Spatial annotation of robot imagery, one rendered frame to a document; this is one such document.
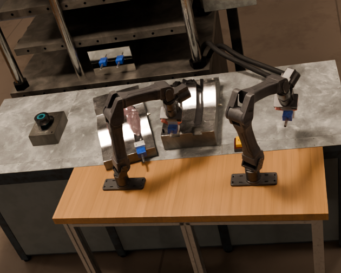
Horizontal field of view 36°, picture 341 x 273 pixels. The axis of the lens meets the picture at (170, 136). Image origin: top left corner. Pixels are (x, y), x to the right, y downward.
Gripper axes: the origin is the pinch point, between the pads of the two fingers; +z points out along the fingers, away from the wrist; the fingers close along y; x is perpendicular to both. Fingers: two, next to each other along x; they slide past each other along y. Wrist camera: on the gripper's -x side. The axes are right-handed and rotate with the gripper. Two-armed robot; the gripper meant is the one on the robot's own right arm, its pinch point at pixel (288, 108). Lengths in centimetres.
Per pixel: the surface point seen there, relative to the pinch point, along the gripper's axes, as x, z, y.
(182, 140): 17, 2, 49
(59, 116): 5, 7, 125
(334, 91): -22.8, 29.5, -16.8
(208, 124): 8.0, 2.6, 37.3
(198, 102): -6.8, 10.4, 47.2
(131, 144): 22, -1, 74
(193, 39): -53, 26, 62
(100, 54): -45, 27, 121
